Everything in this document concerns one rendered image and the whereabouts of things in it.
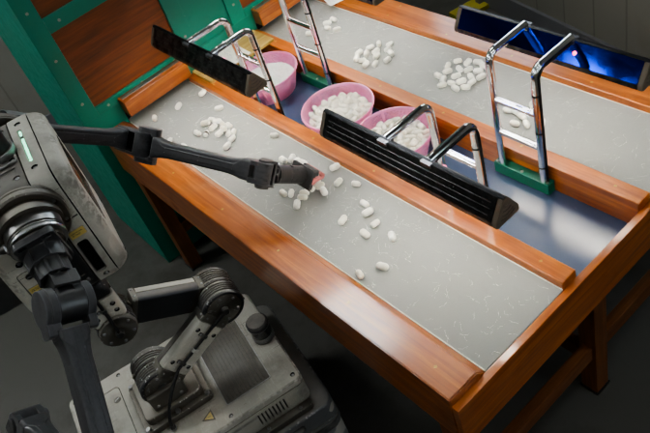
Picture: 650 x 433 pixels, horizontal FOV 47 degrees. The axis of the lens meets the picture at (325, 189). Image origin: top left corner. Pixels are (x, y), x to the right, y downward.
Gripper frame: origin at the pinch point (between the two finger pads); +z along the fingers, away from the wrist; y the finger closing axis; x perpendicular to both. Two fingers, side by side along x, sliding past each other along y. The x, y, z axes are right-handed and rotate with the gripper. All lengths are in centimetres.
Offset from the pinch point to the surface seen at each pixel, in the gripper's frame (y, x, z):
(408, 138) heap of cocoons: -9.8, -17.6, 23.8
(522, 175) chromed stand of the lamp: -49, -21, 32
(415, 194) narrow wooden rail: -31.6, -6.8, 7.8
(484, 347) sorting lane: -80, 13, -11
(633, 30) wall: 0, -75, 164
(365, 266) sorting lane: -36.9, 12.9, -11.0
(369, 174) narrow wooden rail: -12.9, -5.8, 6.7
